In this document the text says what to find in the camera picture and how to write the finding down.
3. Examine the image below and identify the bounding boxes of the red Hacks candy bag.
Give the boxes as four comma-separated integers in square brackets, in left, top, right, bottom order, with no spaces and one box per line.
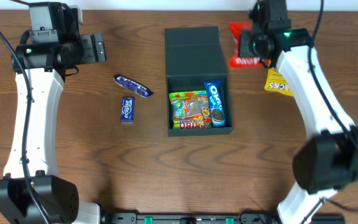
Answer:
[229,22,263,68]

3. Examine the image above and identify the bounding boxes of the yellow Hacks candy bag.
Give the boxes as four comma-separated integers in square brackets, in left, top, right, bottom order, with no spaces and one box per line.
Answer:
[264,68,293,96]

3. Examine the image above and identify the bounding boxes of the dark blue snack wrapper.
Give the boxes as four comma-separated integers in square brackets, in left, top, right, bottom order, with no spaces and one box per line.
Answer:
[113,74,153,98]

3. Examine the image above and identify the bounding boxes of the blue Oreo cookie pack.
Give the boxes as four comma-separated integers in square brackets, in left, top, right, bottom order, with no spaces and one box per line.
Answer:
[204,80,226,128]

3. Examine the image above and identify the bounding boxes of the Haribo sour worms bag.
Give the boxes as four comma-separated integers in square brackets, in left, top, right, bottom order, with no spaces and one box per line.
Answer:
[169,90,212,129]

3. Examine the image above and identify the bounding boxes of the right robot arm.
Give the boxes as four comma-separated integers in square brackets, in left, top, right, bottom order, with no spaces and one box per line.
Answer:
[239,0,358,223]

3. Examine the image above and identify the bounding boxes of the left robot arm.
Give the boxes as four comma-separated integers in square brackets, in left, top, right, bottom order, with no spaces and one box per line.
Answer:
[0,2,110,223]

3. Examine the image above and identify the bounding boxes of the black open gift box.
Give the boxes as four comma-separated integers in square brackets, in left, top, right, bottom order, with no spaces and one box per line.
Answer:
[164,26,233,137]

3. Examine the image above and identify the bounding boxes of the blue Eclipse mints tin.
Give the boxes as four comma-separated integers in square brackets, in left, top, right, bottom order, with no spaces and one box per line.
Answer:
[121,97,135,123]

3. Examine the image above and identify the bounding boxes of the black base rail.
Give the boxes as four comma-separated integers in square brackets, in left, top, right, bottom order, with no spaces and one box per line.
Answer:
[99,212,344,224]

